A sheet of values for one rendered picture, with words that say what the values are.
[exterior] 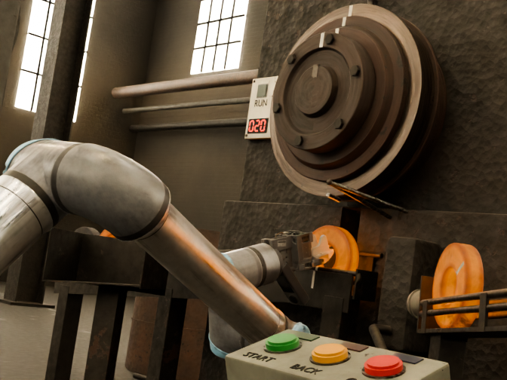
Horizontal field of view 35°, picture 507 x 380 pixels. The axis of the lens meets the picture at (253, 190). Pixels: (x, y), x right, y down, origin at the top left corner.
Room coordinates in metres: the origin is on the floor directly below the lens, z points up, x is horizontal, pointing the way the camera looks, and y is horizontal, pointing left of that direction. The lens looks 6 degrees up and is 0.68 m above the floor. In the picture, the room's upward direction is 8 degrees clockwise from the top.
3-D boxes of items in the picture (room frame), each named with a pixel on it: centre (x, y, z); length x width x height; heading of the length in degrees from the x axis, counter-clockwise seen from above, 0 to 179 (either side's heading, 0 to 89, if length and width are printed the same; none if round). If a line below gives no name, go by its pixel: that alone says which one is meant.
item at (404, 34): (1.91, -0.20, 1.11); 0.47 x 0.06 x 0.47; 42
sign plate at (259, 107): (2.23, -0.05, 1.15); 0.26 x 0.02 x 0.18; 42
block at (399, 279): (1.74, -0.36, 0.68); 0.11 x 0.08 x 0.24; 132
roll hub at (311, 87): (1.84, -0.12, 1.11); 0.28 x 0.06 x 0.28; 42
